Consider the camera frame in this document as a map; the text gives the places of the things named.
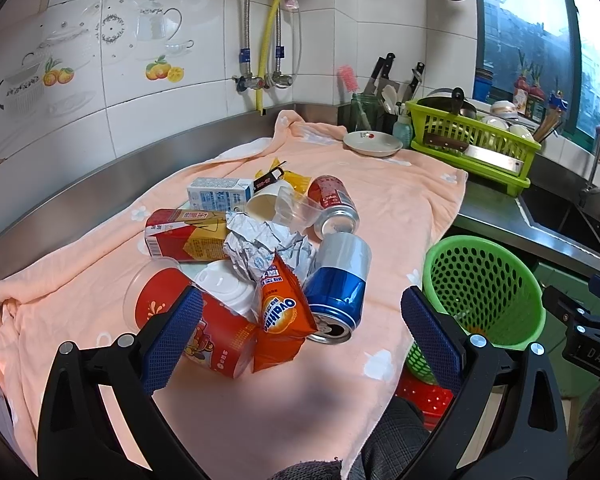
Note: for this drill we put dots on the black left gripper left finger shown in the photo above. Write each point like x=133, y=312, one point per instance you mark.
x=76, y=439

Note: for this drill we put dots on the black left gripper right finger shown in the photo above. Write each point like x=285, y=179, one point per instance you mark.
x=527, y=439

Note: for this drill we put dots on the blue silver drink can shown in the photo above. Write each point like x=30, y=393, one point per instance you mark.
x=335, y=287

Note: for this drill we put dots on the orange Ovaltine snack packet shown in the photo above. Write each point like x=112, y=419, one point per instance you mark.
x=285, y=318

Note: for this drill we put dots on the white plastic cup lid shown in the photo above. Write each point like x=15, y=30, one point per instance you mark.
x=221, y=281

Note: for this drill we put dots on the silver foil wrapper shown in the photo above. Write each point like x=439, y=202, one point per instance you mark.
x=251, y=246

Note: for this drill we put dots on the clear plastic cup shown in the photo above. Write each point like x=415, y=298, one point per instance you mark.
x=295, y=211

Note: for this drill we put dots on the red plastic stool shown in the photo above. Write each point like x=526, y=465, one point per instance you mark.
x=432, y=401

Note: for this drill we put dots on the green plastic waste basket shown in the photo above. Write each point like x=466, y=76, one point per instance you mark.
x=485, y=288

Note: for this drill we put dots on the peach pink towel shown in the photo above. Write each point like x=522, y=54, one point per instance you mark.
x=323, y=404

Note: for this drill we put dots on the red cartoon snack box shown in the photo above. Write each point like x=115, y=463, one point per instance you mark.
x=222, y=341

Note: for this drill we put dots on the red soda can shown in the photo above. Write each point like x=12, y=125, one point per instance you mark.
x=338, y=212

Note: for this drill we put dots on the lime green dish rack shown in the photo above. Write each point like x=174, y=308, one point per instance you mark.
x=428, y=119

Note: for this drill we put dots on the steel sink faucet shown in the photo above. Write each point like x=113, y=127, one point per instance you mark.
x=590, y=188

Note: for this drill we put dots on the bundle of chopsticks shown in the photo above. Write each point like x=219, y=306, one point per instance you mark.
x=551, y=120

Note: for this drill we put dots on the red yellow drink carton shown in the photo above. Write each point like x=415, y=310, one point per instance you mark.
x=185, y=235

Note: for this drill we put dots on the white ceramic plate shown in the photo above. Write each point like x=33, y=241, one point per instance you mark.
x=372, y=143

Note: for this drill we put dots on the white paper cup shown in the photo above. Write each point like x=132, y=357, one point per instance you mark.
x=261, y=205

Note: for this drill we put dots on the green utensil holder jar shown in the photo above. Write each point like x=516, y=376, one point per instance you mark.
x=374, y=111

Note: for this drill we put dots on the yellow snack wrapper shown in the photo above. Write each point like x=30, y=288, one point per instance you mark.
x=278, y=172

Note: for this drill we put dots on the white blue milk carton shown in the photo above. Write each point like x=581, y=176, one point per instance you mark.
x=219, y=194

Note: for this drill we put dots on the pink bottle brush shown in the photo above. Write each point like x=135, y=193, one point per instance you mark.
x=347, y=76

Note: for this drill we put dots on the cleaver with wooden handle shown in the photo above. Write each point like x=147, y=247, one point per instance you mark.
x=488, y=157

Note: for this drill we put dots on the black handled kitchen knife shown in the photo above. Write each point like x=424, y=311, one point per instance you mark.
x=380, y=75

